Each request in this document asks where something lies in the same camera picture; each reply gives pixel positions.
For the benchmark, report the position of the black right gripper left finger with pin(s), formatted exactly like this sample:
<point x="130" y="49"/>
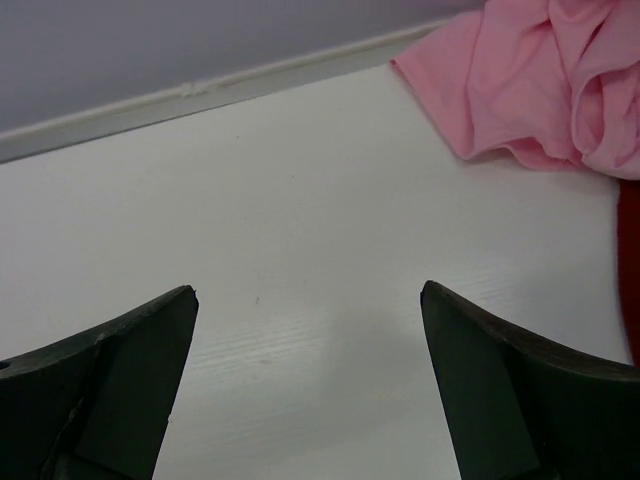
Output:
<point x="96" y="405"/>

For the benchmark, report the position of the white table edge rail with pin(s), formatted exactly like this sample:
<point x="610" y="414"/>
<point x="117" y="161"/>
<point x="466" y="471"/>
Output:
<point x="195" y="97"/>

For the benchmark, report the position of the dark red t shirt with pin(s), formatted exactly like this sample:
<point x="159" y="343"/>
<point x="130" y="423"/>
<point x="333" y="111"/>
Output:
<point x="628" y="262"/>

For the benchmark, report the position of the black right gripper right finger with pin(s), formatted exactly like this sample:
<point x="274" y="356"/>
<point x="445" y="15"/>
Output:
<point x="521" y="406"/>

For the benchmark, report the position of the pink t shirt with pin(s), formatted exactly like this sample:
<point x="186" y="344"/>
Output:
<point x="554" y="82"/>

